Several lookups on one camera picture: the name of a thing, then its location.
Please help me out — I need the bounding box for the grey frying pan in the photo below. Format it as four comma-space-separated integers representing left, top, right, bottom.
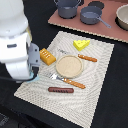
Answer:
80, 6, 110, 28

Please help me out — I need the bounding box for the light blue milk carton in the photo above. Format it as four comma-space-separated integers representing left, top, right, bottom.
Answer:
29, 73, 39, 82

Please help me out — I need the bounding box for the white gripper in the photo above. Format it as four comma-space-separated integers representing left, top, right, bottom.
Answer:
0, 32, 40, 81

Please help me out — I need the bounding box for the beige woven placemat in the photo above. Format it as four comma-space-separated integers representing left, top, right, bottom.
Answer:
14, 31, 114, 128

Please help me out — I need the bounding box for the beige bowl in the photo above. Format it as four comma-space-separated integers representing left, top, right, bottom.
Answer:
116, 4, 128, 30

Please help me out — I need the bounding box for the orange-handled toy fork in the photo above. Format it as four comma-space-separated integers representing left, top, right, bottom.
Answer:
49, 74, 85, 89

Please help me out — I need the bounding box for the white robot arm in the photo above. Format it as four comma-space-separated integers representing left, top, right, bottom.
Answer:
0, 0, 40, 82

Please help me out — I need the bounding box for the grey cooking pot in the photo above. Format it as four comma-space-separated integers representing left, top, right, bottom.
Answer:
54, 0, 81, 19

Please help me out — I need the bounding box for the orange-handled toy knife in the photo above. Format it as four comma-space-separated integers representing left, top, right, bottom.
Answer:
78, 54, 97, 62

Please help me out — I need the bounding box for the round wooden plate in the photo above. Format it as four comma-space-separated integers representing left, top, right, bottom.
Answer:
56, 55, 83, 78

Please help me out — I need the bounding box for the orange toy bread loaf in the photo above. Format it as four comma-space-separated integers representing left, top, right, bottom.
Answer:
40, 48, 56, 65

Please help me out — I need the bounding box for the yellow toy cheese wedge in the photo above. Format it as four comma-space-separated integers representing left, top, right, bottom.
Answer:
73, 40, 90, 51

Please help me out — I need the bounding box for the red-brown toy sausage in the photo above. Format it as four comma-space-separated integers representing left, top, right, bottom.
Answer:
48, 87, 74, 93

